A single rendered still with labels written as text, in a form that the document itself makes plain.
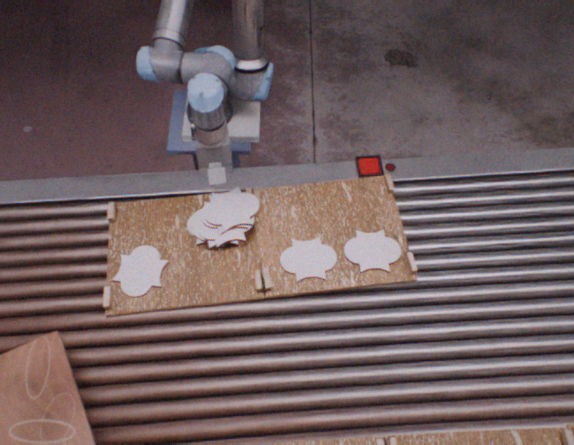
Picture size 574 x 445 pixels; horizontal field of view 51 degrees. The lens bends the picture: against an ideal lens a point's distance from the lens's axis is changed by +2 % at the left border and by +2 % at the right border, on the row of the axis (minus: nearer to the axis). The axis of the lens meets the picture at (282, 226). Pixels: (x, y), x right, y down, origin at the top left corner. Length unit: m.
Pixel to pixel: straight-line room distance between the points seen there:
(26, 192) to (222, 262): 0.64
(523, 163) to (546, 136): 1.42
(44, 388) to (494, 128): 2.56
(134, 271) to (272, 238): 0.38
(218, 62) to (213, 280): 0.57
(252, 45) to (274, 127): 1.43
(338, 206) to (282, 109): 1.58
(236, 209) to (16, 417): 0.71
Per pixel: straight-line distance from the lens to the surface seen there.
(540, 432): 1.55
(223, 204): 1.61
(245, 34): 1.72
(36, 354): 1.49
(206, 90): 1.30
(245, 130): 1.92
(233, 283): 1.57
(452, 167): 1.87
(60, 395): 1.44
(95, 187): 1.84
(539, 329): 1.67
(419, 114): 3.27
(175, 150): 1.93
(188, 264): 1.61
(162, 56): 1.43
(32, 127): 3.38
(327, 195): 1.72
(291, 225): 1.66
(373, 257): 1.61
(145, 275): 1.61
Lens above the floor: 2.34
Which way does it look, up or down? 58 degrees down
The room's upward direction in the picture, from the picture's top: straight up
